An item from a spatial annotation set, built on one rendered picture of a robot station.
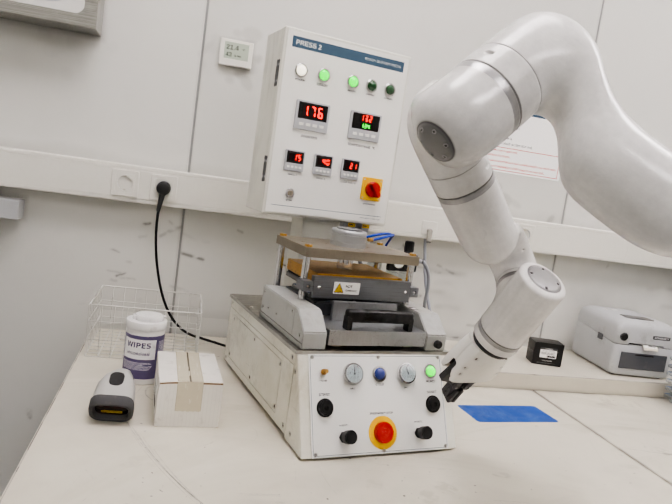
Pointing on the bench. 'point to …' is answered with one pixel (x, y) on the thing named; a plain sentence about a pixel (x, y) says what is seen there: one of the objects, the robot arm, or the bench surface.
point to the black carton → (545, 351)
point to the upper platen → (337, 270)
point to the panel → (374, 404)
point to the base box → (279, 378)
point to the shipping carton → (187, 390)
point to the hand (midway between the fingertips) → (452, 390)
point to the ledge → (570, 377)
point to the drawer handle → (378, 318)
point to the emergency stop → (383, 432)
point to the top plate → (348, 247)
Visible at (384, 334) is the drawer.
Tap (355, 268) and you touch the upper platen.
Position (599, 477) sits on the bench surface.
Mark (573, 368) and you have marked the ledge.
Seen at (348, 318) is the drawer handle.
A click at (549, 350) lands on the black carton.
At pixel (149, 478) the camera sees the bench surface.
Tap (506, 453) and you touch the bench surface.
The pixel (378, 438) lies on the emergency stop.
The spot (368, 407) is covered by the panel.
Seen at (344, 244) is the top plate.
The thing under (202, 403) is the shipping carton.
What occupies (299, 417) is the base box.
